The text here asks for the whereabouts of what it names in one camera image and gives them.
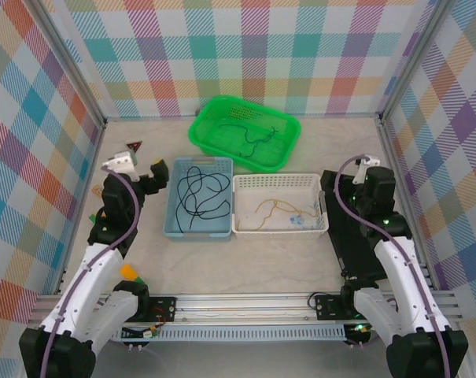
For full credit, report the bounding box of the green cable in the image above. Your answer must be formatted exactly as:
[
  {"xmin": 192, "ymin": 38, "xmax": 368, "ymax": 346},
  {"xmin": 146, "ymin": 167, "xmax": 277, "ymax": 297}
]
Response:
[{"xmin": 217, "ymin": 123, "xmax": 282, "ymax": 158}]

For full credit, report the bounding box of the black flat mat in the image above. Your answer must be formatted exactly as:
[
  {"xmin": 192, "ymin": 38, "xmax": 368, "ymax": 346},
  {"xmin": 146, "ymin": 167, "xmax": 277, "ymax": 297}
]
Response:
[{"xmin": 319, "ymin": 169, "xmax": 385, "ymax": 280}]

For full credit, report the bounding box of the green plastic basket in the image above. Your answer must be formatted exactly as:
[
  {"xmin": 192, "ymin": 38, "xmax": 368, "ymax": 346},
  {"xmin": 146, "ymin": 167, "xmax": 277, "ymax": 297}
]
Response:
[{"xmin": 187, "ymin": 95, "xmax": 302, "ymax": 173}]

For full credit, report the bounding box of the tall yellow green toy brick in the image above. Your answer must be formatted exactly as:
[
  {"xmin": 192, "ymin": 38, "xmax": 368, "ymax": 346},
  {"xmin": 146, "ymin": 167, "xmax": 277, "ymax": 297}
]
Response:
[{"xmin": 119, "ymin": 264, "xmax": 146, "ymax": 284}]

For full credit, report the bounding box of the light blue plastic basket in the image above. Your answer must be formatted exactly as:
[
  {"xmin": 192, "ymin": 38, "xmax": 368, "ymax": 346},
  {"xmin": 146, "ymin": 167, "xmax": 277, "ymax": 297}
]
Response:
[{"xmin": 161, "ymin": 157, "xmax": 234, "ymax": 242}]

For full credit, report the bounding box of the white plastic basket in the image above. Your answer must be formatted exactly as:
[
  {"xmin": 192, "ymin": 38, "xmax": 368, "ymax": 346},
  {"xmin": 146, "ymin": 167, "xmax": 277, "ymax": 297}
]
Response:
[{"xmin": 231, "ymin": 172, "xmax": 330, "ymax": 239}]

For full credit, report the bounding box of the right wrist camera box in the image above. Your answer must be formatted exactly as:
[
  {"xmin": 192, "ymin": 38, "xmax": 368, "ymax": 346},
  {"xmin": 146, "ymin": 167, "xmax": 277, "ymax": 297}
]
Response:
[{"xmin": 353, "ymin": 154, "xmax": 381, "ymax": 185}]

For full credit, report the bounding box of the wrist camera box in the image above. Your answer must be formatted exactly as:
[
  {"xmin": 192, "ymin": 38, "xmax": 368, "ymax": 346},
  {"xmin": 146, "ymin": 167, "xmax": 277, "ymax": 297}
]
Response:
[
  {"xmin": 102, "ymin": 149, "xmax": 138, "ymax": 183},
  {"xmin": 353, "ymin": 154, "xmax": 381, "ymax": 185}
]

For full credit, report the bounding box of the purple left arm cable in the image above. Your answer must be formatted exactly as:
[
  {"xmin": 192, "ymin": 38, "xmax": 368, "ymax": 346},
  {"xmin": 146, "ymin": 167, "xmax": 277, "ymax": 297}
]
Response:
[{"xmin": 40, "ymin": 169, "xmax": 162, "ymax": 378}]

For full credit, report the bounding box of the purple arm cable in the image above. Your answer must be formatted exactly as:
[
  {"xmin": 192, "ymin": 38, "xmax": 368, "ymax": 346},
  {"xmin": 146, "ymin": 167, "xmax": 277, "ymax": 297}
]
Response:
[
  {"xmin": 334, "ymin": 155, "xmax": 453, "ymax": 378},
  {"xmin": 40, "ymin": 169, "xmax": 162, "ymax": 378}
]

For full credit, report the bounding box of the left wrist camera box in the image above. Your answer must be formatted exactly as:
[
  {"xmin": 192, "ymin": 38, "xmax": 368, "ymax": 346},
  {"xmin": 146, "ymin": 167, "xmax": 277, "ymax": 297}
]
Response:
[{"xmin": 102, "ymin": 149, "xmax": 138, "ymax": 183}]

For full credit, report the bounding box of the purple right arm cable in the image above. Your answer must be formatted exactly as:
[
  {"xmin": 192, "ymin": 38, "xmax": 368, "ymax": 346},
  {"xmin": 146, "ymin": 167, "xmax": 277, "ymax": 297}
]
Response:
[{"xmin": 334, "ymin": 155, "xmax": 453, "ymax": 378}]

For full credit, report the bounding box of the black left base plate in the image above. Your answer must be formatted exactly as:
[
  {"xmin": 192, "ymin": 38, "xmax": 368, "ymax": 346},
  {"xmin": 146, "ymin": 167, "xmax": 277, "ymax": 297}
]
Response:
[{"xmin": 146, "ymin": 295, "xmax": 178, "ymax": 323}]

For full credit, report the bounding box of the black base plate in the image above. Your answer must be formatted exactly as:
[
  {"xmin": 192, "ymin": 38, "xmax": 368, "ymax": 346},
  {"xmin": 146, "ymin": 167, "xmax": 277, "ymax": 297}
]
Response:
[
  {"xmin": 146, "ymin": 295, "xmax": 178, "ymax": 323},
  {"xmin": 314, "ymin": 293, "xmax": 359, "ymax": 321}
]

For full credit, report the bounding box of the aluminium frame post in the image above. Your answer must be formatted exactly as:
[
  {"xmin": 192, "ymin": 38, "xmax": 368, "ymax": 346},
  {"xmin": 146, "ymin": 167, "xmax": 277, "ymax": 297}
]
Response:
[
  {"xmin": 381, "ymin": 0, "xmax": 455, "ymax": 119},
  {"xmin": 31, "ymin": 0, "xmax": 107, "ymax": 129}
]

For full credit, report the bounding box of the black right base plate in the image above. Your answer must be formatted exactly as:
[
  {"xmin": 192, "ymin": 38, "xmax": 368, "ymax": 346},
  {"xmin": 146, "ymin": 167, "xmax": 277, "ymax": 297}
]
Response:
[{"xmin": 314, "ymin": 293, "xmax": 359, "ymax": 321}]

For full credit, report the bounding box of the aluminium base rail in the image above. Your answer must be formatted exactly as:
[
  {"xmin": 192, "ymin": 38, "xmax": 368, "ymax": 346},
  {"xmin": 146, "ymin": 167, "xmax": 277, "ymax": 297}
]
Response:
[{"xmin": 32, "ymin": 291, "xmax": 459, "ymax": 328}]

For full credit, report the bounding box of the slotted blue cable duct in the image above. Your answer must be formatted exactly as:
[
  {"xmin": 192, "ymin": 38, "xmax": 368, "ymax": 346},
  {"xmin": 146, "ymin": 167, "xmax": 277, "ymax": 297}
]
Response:
[{"xmin": 115, "ymin": 324, "xmax": 347, "ymax": 343}]

